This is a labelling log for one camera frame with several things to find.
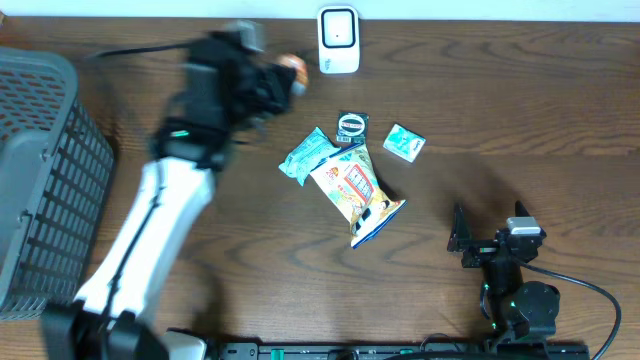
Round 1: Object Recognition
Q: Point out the orange tissue pack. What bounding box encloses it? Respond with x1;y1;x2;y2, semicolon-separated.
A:
276;53;309;96

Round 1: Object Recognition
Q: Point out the teal wet wipes pack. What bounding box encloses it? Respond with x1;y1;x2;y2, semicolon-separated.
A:
278;127;340;186

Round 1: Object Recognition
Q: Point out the small green tissue pack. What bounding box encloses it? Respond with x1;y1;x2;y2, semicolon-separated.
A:
383;124;426;163

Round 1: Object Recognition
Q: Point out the dark round-label packet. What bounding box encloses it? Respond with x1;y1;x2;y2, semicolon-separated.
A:
336;112;369;144

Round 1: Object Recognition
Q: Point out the yellow snack bag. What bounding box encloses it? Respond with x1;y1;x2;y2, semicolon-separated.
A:
311;144;406;248

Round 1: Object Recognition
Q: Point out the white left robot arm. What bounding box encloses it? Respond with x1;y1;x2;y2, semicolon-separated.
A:
41;24;308;359

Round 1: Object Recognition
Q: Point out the white barcode scanner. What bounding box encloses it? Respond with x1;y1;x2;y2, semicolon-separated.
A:
317;5;360;74

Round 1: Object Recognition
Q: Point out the grey plastic mesh basket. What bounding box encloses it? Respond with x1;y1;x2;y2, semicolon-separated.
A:
1;47;115;321

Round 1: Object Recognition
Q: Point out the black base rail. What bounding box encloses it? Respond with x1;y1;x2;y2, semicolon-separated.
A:
211;342;590;360

